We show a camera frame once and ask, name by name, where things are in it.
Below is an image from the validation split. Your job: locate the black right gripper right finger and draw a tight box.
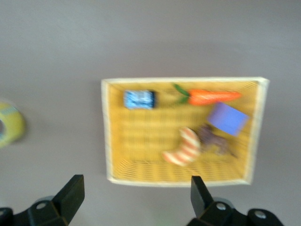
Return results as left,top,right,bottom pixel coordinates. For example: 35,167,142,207
187,175,285,226

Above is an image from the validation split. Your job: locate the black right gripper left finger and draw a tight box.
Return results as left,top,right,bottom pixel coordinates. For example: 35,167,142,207
0,174,86,226

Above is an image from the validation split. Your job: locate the clear yellowish tape roll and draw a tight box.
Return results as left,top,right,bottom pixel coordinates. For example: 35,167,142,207
0,101,26,149

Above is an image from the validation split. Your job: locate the striped toy croissant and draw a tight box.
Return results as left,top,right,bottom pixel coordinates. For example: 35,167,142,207
162,127,202,167

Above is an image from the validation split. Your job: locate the brown toy animal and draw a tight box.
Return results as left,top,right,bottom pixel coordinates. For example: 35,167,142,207
196,124,238,159

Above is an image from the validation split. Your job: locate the purple foam cube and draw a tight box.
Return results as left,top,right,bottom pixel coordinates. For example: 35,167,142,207
206,101,250,137

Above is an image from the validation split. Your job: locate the yellow woven basket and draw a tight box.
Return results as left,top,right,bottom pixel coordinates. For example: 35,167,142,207
100,76,270,188

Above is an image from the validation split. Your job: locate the orange toy carrot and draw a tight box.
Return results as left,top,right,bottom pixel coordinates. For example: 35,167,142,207
172,83,243,106

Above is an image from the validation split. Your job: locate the black jar blue label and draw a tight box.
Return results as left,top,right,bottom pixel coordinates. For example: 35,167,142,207
123,89,157,110

